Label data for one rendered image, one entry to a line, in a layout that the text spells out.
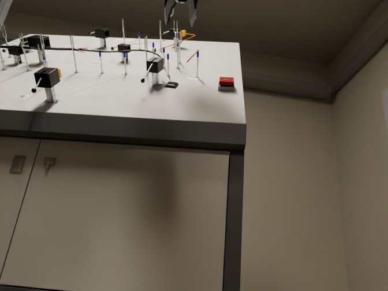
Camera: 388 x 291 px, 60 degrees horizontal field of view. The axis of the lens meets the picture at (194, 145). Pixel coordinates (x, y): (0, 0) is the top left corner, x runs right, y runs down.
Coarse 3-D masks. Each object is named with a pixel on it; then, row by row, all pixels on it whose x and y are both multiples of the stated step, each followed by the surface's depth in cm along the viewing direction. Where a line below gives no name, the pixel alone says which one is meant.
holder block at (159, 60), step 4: (148, 60) 116; (152, 60) 117; (156, 60) 116; (160, 60) 117; (148, 64) 116; (156, 64) 115; (160, 64) 117; (148, 68) 117; (152, 68) 116; (156, 68) 116; (160, 68) 118; (152, 72) 117; (156, 72) 116
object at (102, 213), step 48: (48, 144) 98; (96, 144) 97; (48, 192) 92; (96, 192) 91; (144, 192) 91; (192, 192) 90; (48, 240) 87; (96, 240) 86; (144, 240) 86; (192, 240) 85; (48, 288) 82; (96, 288) 82; (144, 288) 81; (192, 288) 81
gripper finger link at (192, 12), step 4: (188, 0) 111; (192, 0) 111; (188, 4) 111; (192, 4) 111; (188, 8) 111; (192, 8) 111; (188, 12) 111; (192, 12) 111; (192, 16) 111; (196, 16) 116; (192, 20) 112; (192, 24) 112
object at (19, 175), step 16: (0, 144) 99; (16, 144) 98; (32, 144) 98; (0, 160) 97; (16, 160) 97; (32, 160) 96; (0, 176) 95; (16, 176) 94; (0, 192) 93; (16, 192) 92; (0, 208) 91; (16, 208) 91; (0, 224) 89; (16, 224) 89; (0, 240) 87; (0, 256) 86; (0, 272) 84
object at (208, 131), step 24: (0, 120) 97; (24, 120) 97; (48, 120) 96; (72, 120) 96; (96, 120) 96; (120, 120) 95; (144, 120) 95; (168, 120) 95; (144, 144) 97; (168, 144) 95; (192, 144) 94; (216, 144) 92; (240, 144) 91
